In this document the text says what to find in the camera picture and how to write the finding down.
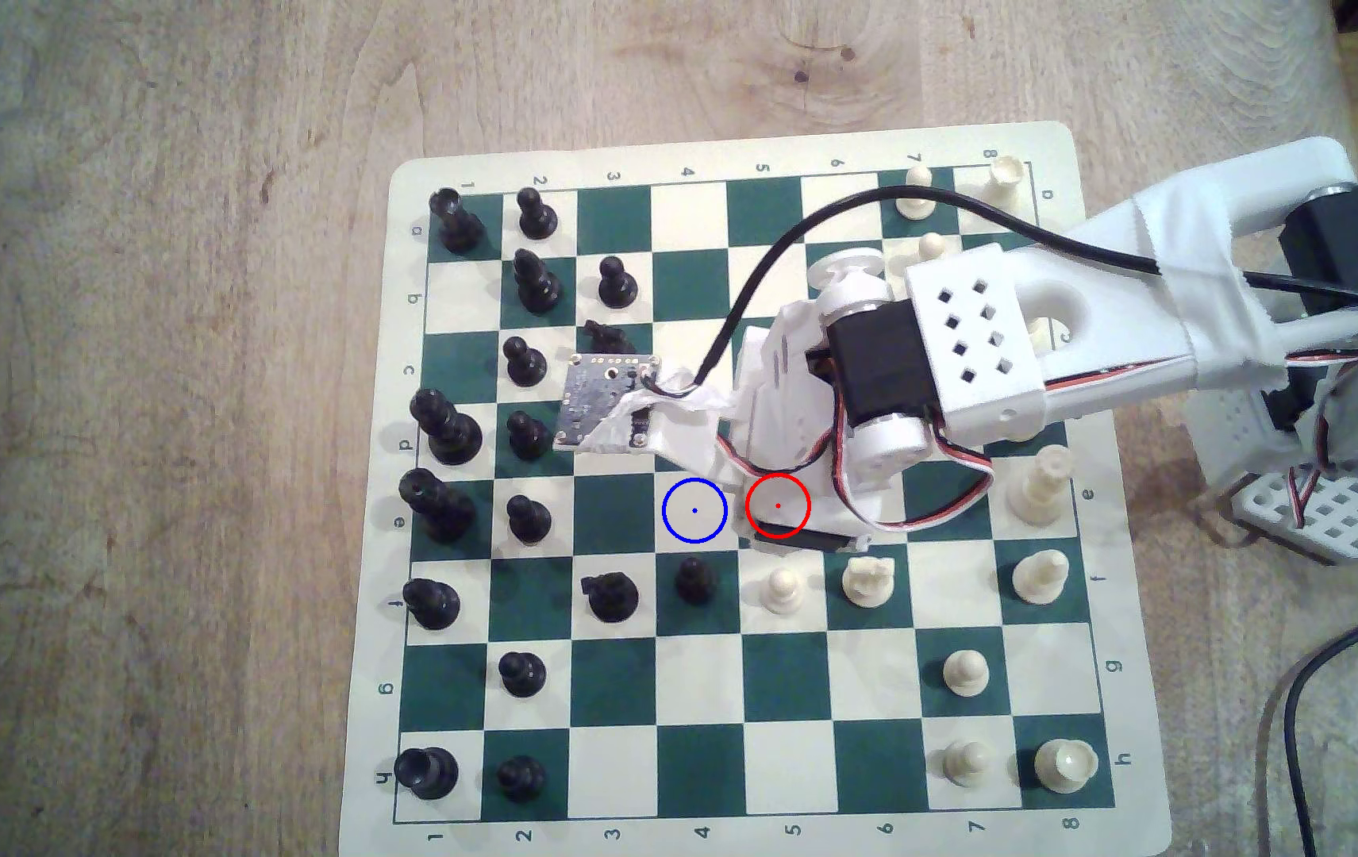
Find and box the white taped gripper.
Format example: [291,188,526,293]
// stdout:
[729,305,904,556]

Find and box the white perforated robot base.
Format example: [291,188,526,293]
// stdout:
[1231,464,1358,564]

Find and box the green white chess mat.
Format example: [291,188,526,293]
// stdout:
[338,120,1175,857]

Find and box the white knight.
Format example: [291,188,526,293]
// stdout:
[841,555,898,611]

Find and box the white queen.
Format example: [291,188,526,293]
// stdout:
[1008,448,1075,525]

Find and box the black bishop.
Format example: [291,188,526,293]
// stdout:
[402,578,464,631]
[510,248,564,316]

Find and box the white bishop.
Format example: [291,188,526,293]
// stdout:
[1010,548,1071,606]

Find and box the white rook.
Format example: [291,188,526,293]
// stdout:
[974,159,1026,221]
[1034,738,1099,797]

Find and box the black queen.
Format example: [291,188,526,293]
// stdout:
[398,467,475,543]

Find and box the black rook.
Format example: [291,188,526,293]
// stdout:
[394,746,460,801]
[429,186,487,256]

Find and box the white tape wrap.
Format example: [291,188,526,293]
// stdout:
[1131,179,1275,388]

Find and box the white taped camera bracket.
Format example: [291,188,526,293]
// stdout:
[629,386,742,468]

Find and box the camera circuit board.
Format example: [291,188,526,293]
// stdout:
[555,352,664,455]

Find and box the black camera cable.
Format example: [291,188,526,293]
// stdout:
[637,186,1358,400]

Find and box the red white black servo wire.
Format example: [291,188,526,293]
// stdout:
[1286,464,1329,531]

